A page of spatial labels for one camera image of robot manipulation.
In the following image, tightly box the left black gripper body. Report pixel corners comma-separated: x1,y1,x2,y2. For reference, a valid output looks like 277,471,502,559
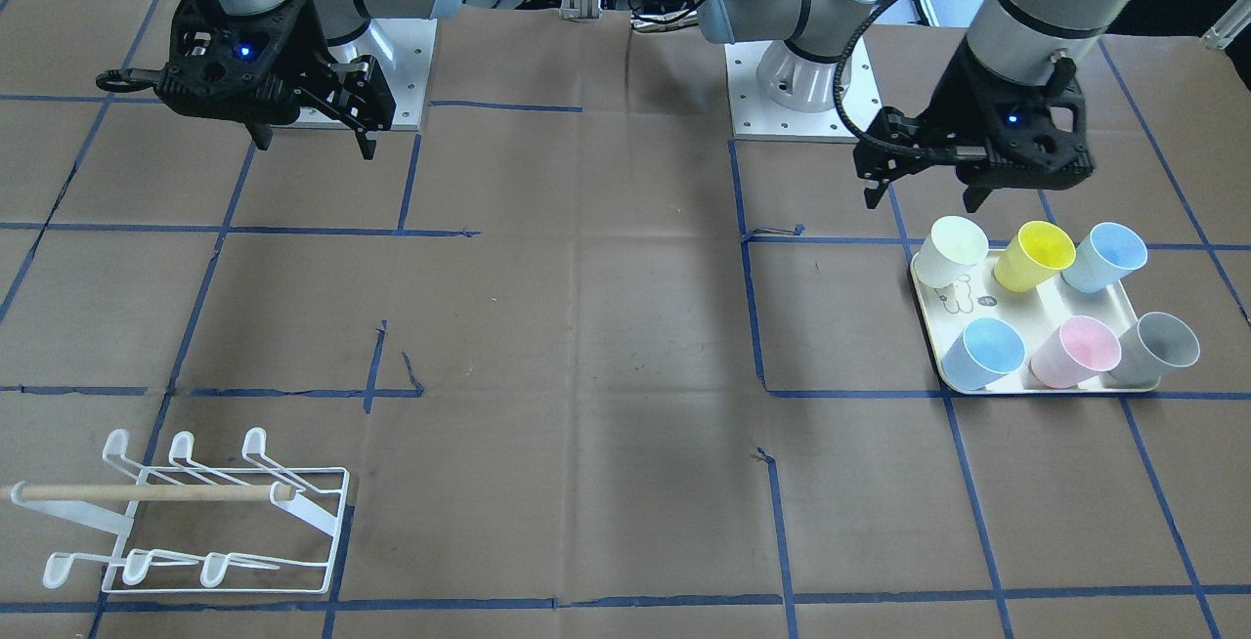
914,43,1077,168

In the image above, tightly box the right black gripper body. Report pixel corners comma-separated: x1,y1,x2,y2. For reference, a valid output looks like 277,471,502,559
156,0,338,124

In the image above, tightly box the light blue plastic cup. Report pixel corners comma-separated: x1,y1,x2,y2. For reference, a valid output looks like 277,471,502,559
941,318,1026,391

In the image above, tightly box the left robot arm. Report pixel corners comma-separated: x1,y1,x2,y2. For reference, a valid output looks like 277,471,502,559
692,0,1130,213

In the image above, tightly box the white plastic cup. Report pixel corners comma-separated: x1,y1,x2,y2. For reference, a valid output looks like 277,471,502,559
912,215,990,290

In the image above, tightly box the yellow plastic cup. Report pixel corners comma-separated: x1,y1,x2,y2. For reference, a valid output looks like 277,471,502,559
992,221,1076,293

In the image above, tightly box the pink plastic cup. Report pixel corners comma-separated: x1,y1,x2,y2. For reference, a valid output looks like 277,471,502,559
1030,315,1122,389

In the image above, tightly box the grey plastic cup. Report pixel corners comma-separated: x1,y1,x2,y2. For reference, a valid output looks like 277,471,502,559
1108,313,1201,386

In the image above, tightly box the cream plastic tray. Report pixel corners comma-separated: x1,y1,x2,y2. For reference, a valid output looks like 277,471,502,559
909,248,1140,396

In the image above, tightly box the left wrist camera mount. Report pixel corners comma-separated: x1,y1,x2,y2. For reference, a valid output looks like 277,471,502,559
956,81,1096,191

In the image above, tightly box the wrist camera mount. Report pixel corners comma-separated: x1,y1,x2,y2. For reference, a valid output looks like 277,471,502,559
98,0,300,124
956,81,1096,191

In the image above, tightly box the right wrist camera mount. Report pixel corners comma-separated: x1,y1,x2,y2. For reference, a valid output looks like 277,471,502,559
98,0,300,124

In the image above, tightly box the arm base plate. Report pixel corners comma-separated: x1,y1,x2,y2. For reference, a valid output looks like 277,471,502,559
327,19,438,131
723,41,881,144

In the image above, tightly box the black corrugated cable conduit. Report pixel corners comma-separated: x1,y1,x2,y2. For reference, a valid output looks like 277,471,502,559
831,0,1013,148

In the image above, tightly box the white wire cup rack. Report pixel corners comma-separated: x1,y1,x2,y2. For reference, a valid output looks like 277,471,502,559
4,426,350,595

